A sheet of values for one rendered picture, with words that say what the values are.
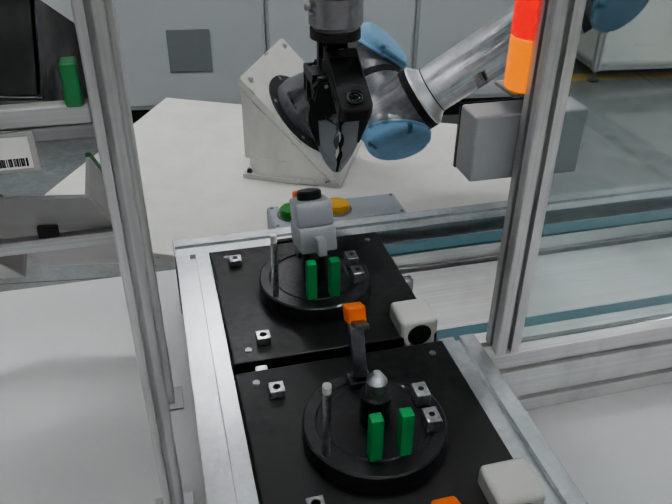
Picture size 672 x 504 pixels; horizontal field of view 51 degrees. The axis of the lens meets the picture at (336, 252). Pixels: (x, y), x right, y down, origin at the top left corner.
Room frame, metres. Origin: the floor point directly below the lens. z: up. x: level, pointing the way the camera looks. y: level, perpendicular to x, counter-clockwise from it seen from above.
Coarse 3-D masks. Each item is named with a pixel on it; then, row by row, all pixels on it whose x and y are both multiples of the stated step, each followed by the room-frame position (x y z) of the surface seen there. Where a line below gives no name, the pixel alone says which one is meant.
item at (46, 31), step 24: (0, 0) 0.52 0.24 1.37; (24, 0) 0.52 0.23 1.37; (0, 24) 0.51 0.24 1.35; (24, 24) 0.52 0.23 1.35; (48, 24) 0.54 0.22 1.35; (72, 24) 0.61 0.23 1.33; (0, 48) 0.51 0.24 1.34; (24, 48) 0.51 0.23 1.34; (48, 48) 0.53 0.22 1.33; (72, 48) 0.59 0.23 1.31; (0, 72) 0.50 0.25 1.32; (24, 72) 0.50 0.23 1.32; (48, 72) 0.52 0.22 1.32; (24, 96) 0.50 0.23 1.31; (48, 96) 0.51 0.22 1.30
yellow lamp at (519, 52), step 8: (512, 40) 0.66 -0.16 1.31; (520, 40) 0.65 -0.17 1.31; (528, 40) 0.65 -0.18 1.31; (512, 48) 0.66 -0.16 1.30; (520, 48) 0.65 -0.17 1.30; (528, 48) 0.65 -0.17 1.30; (512, 56) 0.66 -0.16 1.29; (520, 56) 0.65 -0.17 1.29; (528, 56) 0.65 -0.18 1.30; (512, 64) 0.66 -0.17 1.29; (520, 64) 0.65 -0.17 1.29; (528, 64) 0.65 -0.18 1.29; (512, 72) 0.66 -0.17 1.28; (520, 72) 0.65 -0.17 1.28; (504, 80) 0.67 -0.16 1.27; (512, 80) 0.66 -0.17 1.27; (520, 80) 0.65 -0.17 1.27; (512, 88) 0.65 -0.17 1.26; (520, 88) 0.65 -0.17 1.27
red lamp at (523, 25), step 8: (520, 0) 0.66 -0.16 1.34; (528, 0) 0.65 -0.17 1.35; (536, 0) 0.65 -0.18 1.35; (520, 8) 0.66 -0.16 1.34; (528, 8) 0.65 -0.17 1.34; (536, 8) 0.65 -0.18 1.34; (520, 16) 0.66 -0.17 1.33; (528, 16) 0.65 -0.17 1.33; (536, 16) 0.65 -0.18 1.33; (512, 24) 0.67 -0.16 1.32; (520, 24) 0.66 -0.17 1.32; (528, 24) 0.65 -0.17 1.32; (512, 32) 0.67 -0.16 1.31; (520, 32) 0.65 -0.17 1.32; (528, 32) 0.65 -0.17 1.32
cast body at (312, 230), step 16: (304, 192) 0.74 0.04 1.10; (320, 192) 0.75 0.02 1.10; (304, 208) 0.72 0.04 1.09; (320, 208) 0.73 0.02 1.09; (304, 224) 0.72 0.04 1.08; (320, 224) 0.72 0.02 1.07; (304, 240) 0.70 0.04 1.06; (320, 240) 0.69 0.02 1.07; (336, 240) 0.71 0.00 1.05; (320, 256) 0.68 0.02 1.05
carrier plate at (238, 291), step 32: (224, 256) 0.81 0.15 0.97; (256, 256) 0.81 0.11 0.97; (384, 256) 0.81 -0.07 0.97; (224, 288) 0.73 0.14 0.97; (256, 288) 0.73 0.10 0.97; (384, 288) 0.74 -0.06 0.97; (224, 320) 0.67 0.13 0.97; (256, 320) 0.67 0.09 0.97; (288, 320) 0.67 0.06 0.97; (384, 320) 0.67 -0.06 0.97; (256, 352) 0.61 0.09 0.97; (288, 352) 0.61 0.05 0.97; (320, 352) 0.61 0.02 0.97
